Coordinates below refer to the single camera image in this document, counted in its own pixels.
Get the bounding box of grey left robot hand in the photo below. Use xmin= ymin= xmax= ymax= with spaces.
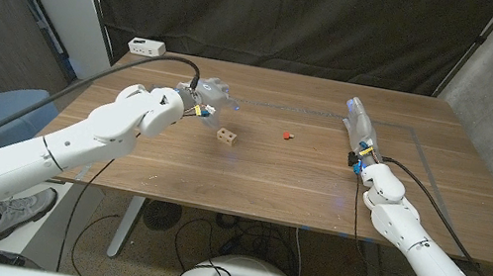
xmin=171 ymin=71 xmax=245 ymax=133

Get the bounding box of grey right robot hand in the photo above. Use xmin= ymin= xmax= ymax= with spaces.
xmin=335 ymin=93 xmax=391 ymax=168

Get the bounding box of wooden block with holes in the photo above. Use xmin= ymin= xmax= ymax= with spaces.
xmin=215 ymin=126 xmax=240 ymax=148

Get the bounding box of large wooden board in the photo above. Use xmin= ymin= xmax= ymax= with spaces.
xmin=76 ymin=72 xmax=491 ymax=247

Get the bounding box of white power strip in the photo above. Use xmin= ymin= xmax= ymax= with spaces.
xmin=125 ymin=35 xmax=169 ymax=61

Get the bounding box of black backdrop curtain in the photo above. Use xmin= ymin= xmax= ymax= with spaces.
xmin=57 ymin=0 xmax=493 ymax=125

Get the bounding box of round black floor grille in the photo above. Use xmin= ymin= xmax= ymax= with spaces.
xmin=140 ymin=198 xmax=185 ymax=236

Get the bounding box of white table leg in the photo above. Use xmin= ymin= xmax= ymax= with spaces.
xmin=105 ymin=192 xmax=148 ymax=263

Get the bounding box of grey sneaker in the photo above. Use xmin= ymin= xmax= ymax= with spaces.
xmin=0 ymin=179 xmax=60 ymax=255

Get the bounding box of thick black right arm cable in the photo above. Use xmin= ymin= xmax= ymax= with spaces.
xmin=361 ymin=154 xmax=493 ymax=276

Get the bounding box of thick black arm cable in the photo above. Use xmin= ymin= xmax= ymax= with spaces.
xmin=361 ymin=154 xmax=493 ymax=276
xmin=0 ymin=26 xmax=204 ymax=208

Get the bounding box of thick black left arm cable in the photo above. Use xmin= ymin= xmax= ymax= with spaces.
xmin=0 ymin=26 xmax=204 ymax=208

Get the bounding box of white floor cable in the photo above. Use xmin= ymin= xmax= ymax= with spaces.
xmin=287 ymin=226 xmax=312 ymax=276

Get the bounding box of black floor cable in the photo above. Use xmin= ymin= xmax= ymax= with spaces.
xmin=167 ymin=214 xmax=219 ymax=276

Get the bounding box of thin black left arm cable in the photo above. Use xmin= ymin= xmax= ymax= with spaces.
xmin=54 ymin=123 xmax=143 ymax=276

